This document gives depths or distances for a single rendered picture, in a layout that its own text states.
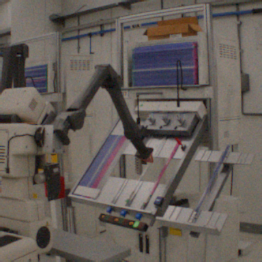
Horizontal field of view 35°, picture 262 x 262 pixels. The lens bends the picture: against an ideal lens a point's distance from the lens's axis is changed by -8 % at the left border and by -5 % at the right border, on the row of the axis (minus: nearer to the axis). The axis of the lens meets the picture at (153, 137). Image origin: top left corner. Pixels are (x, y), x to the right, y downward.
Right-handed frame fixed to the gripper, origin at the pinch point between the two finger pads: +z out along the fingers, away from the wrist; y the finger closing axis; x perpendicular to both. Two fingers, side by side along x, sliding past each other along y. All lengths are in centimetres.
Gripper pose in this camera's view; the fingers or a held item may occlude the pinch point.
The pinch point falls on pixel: (151, 161)
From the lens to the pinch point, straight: 256.2
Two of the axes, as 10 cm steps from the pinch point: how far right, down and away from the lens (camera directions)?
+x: -4.4, 7.5, -4.9
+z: 4.5, 6.6, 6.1
